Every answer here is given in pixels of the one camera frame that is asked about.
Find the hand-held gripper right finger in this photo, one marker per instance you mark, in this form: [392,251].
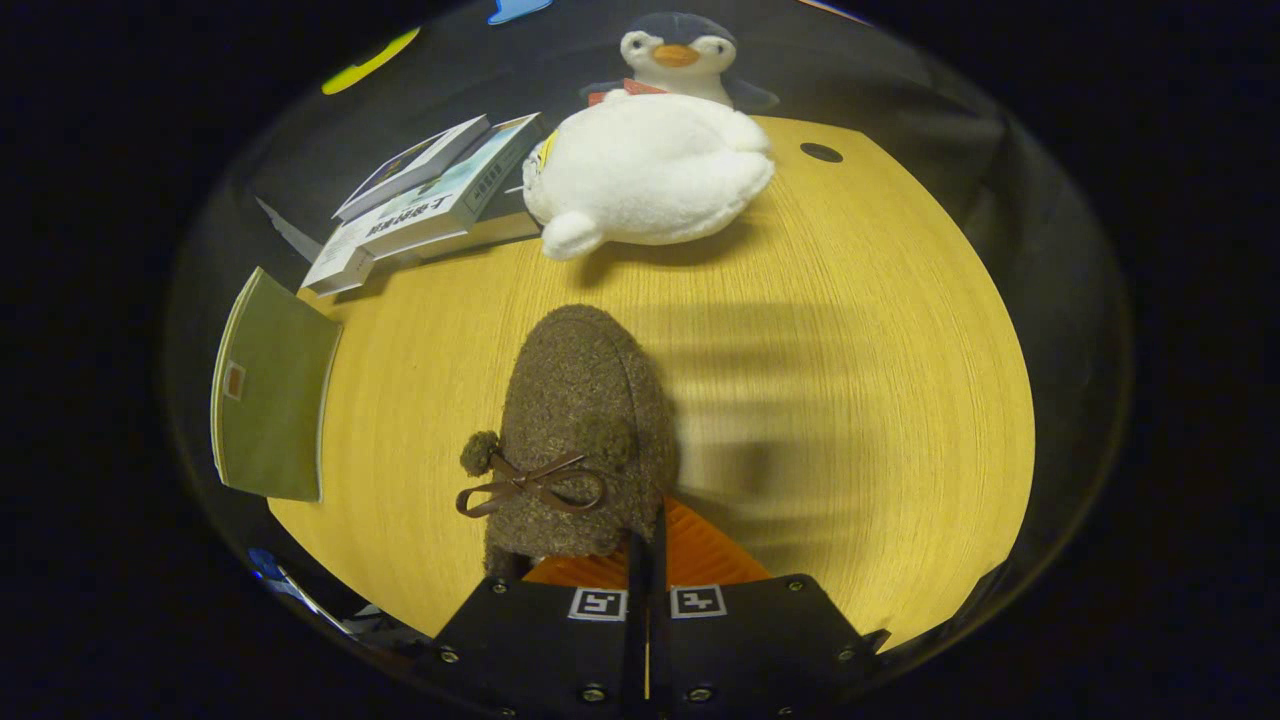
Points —
[662,650]

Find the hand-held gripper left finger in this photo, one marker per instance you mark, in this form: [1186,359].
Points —
[636,650]

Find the brown fuzzy shoe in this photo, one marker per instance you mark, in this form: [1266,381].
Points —
[585,390]

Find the pale green fabric storage box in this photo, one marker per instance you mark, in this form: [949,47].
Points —
[275,400]

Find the printed picture sheets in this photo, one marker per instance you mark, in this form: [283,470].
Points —
[310,600]

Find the blue cloth object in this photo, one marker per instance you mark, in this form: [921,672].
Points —
[263,562]

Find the white duck plush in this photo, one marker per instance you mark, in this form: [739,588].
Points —
[650,170]

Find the light blue cover book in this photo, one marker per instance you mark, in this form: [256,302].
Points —
[440,205]

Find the white text cover book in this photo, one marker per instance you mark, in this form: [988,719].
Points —
[335,268]

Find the night photo cover book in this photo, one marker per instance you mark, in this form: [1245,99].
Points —
[420,165]

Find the dark blue penguin plush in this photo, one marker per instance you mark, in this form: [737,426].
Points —
[680,50]

